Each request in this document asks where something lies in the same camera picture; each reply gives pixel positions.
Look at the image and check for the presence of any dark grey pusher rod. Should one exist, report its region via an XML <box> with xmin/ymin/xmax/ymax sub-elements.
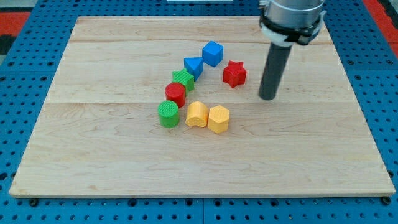
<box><xmin>259</xmin><ymin>43</ymin><xmax>292</xmax><ymax>101</ymax></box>

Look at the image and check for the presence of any red star block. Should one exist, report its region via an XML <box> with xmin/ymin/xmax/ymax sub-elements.
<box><xmin>222</xmin><ymin>60</ymin><xmax>247</xmax><ymax>88</ymax></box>

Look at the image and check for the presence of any blue cube block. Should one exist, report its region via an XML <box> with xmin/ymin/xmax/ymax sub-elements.
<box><xmin>202</xmin><ymin>41</ymin><xmax>224</xmax><ymax>67</ymax></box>

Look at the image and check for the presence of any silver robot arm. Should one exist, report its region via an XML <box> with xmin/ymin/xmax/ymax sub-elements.
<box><xmin>259</xmin><ymin>0</ymin><xmax>326</xmax><ymax>101</ymax></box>

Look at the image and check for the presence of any green star block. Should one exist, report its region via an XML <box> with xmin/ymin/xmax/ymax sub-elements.
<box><xmin>172</xmin><ymin>68</ymin><xmax>195</xmax><ymax>95</ymax></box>

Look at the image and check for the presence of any wooden board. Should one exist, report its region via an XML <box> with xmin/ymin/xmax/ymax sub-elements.
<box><xmin>9</xmin><ymin>16</ymin><xmax>396</xmax><ymax>198</ymax></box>

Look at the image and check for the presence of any yellow hexagon block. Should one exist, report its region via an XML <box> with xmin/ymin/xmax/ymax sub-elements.
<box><xmin>208</xmin><ymin>105</ymin><xmax>229</xmax><ymax>134</ymax></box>

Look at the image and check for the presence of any blue triangle block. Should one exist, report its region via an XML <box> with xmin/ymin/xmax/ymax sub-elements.
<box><xmin>184</xmin><ymin>57</ymin><xmax>203</xmax><ymax>81</ymax></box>

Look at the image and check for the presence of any yellow heart block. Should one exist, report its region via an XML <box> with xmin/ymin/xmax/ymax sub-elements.
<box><xmin>185</xmin><ymin>101</ymin><xmax>209</xmax><ymax>128</ymax></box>

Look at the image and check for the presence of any red cylinder block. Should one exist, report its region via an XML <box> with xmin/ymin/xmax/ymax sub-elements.
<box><xmin>165</xmin><ymin>82</ymin><xmax>186</xmax><ymax>108</ymax></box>

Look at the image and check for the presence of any green cylinder block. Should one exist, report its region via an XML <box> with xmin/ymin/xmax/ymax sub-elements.
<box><xmin>158</xmin><ymin>100</ymin><xmax>180</xmax><ymax>128</ymax></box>

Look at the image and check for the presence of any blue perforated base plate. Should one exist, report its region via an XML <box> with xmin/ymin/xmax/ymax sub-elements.
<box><xmin>1</xmin><ymin>0</ymin><xmax>397</xmax><ymax>223</ymax></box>

